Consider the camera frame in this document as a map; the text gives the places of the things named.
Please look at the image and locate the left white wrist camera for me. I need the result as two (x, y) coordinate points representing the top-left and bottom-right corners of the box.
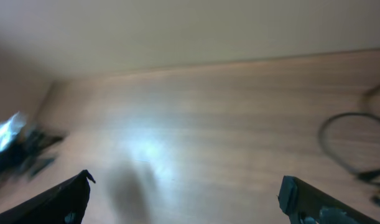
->
(0, 112), (27, 153)

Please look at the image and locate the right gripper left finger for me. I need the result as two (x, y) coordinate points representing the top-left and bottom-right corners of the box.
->
(0, 170), (95, 224)

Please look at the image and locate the black usb cable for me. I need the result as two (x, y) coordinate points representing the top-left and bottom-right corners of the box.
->
(317, 81), (380, 187)

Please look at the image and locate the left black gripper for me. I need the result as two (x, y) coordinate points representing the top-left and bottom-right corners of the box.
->
(0, 128), (67, 181)

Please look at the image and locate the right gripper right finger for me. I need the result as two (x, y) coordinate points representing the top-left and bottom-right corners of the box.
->
(277, 175), (380, 224)

